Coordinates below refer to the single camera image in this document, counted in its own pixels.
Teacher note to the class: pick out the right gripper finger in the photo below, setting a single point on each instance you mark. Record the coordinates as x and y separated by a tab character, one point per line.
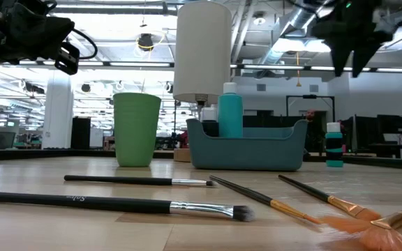
363	52
340	55

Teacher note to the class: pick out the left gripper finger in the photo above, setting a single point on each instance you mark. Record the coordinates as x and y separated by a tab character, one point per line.
44	35

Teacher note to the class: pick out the small teal paint bottle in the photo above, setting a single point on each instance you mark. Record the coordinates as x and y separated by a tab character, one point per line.
334	144

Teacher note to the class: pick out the large teal paint bottle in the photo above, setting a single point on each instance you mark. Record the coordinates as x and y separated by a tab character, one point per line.
230	111

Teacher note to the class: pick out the small black paint bottle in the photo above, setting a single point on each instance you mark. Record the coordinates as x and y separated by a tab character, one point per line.
209	115

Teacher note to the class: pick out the thin black silver-ferrule brush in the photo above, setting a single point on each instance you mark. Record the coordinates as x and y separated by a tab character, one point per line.
117	180

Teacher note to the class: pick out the gold-ferrule round paintbrush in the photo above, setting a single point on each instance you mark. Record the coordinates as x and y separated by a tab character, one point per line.
253	196

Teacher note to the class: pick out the orange fan paintbrush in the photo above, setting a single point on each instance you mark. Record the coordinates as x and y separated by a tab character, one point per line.
389	220

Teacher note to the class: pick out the black brush with white print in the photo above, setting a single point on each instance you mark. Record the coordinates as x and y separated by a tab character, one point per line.
82	203

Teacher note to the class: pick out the person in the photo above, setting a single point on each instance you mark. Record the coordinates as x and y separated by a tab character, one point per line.
311	115

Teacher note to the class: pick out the black background monitor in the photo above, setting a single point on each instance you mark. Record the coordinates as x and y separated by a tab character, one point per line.
391	124

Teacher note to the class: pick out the white building column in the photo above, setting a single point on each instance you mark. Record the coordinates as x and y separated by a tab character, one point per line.
58	115

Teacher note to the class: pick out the black cabinet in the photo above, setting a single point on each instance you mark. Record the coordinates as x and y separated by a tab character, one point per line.
81	134

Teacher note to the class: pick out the green plastic cup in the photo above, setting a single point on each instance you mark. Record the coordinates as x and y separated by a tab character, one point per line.
136	132

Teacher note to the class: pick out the teal plastic bin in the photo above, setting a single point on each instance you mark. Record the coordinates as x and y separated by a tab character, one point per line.
246	153

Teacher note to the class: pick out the white shade wooden base lamp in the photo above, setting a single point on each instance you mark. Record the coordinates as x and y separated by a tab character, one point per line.
202	52

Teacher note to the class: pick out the black portal frame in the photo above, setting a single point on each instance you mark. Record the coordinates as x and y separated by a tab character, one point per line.
309	96

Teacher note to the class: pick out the silver ventilation duct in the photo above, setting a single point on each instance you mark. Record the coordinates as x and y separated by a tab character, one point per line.
291	24

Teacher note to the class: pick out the black metal table frame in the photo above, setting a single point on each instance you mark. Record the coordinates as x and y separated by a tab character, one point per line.
65	153

